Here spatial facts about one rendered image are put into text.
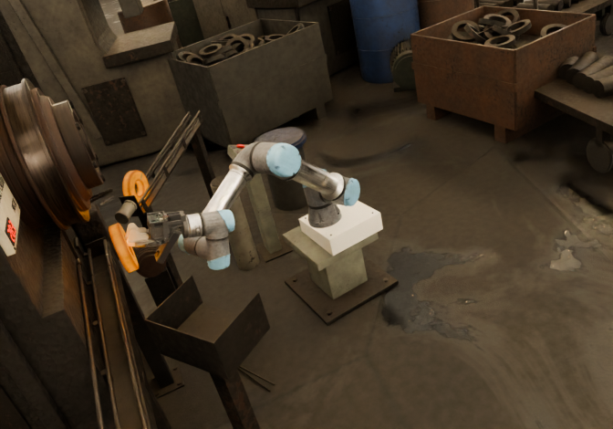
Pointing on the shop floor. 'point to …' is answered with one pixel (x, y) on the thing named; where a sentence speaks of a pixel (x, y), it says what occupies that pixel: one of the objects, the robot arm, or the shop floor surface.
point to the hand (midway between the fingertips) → (121, 242)
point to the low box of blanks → (497, 64)
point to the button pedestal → (274, 247)
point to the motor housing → (154, 274)
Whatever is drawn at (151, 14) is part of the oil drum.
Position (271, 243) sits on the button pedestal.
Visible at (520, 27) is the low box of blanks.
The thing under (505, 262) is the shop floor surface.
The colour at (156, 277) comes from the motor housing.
